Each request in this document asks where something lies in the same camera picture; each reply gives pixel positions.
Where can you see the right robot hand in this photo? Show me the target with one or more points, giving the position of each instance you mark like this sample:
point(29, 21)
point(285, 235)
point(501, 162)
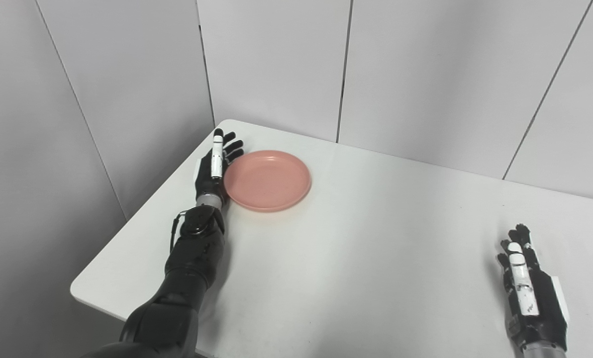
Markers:
point(530, 298)

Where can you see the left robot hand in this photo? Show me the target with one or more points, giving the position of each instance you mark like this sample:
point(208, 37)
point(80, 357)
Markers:
point(213, 171)

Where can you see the pink plate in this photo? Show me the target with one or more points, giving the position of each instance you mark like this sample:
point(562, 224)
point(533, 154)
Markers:
point(267, 180)

